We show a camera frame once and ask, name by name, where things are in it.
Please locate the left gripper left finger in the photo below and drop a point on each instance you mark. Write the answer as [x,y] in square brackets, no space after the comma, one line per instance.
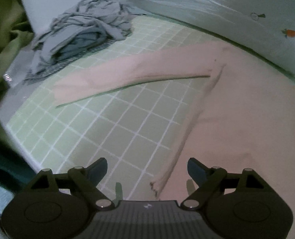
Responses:
[84,182]

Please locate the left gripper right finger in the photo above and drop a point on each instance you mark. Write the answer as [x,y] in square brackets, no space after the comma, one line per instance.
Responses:
[209,182]

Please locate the beige long sleeve shirt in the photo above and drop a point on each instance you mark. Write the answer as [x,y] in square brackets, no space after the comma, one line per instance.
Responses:
[244,115]

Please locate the green grid cutting mat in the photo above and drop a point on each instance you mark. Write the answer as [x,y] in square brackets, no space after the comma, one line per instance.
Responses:
[133,127]

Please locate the blue checkered shirt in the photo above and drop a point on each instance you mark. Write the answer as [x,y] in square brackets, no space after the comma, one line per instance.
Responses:
[52,69]

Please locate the clear plastic bag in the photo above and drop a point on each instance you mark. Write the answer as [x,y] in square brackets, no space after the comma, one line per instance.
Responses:
[23,64]

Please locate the grey garment pile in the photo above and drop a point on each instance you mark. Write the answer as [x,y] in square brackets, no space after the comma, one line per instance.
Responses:
[89,23]

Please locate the carrot print light sheet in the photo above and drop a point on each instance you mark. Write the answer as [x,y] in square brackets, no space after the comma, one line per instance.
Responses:
[265,26]

